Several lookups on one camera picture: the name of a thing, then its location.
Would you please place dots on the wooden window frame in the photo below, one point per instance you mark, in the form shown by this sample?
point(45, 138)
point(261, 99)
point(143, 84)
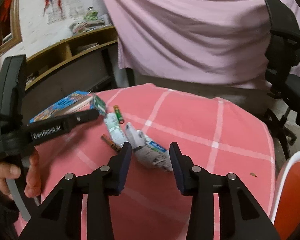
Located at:
point(16, 30)

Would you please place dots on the stack of books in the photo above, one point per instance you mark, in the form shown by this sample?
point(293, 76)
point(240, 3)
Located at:
point(90, 25)

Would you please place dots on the blue cover book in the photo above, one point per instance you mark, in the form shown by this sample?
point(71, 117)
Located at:
point(62, 103)

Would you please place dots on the pink plaid tablecloth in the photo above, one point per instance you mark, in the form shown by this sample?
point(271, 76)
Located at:
point(190, 120)

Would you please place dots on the white sachet strip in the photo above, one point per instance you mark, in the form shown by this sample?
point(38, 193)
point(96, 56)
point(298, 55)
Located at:
point(152, 157)

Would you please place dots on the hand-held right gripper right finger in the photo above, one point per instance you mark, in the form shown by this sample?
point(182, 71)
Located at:
point(178, 172)

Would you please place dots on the white wall calendar sheet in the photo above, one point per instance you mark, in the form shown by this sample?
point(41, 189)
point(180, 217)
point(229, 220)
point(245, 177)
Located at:
point(62, 10)

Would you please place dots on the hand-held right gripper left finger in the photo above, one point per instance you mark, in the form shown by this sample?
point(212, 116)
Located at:
point(122, 172)

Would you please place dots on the orange plastic bucket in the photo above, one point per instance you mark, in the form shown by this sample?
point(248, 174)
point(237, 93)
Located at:
point(297, 180)

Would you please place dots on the orange battery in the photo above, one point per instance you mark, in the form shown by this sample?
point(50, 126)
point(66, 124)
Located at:
point(110, 142)

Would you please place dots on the wooden shelf desk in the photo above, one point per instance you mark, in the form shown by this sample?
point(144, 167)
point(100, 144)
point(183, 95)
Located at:
point(65, 65)

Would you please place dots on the glass jar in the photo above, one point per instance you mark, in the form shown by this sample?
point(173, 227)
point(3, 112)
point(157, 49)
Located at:
point(91, 13)

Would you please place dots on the small stack of papers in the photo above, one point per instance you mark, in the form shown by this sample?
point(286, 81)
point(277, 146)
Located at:
point(86, 47)

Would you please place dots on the person's left hand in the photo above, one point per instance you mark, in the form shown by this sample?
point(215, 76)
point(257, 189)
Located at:
point(33, 177)

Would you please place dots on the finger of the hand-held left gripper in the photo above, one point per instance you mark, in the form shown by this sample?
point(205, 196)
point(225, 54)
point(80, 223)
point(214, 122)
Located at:
point(86, 116)

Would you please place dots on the small brown scrap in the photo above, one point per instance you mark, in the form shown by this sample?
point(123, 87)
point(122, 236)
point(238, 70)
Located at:
point(253, 174)

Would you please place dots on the red window cloth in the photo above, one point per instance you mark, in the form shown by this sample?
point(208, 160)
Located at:
point(6, 10)

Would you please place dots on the green battery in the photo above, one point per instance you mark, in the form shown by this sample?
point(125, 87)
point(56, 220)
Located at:
point(118, 115)

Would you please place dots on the black office chair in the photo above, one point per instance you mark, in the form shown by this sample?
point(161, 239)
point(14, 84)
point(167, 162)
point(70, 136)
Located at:
point(282, 55)

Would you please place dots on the pink hanging sheet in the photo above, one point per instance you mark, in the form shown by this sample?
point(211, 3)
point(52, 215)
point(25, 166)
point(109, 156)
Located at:
point(190, 30)

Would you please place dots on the small green white carton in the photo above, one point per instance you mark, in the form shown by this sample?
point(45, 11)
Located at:
point(99, 103)

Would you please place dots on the large stack of papers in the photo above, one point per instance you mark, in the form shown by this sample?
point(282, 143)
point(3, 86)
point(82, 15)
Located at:
point(30, 79)

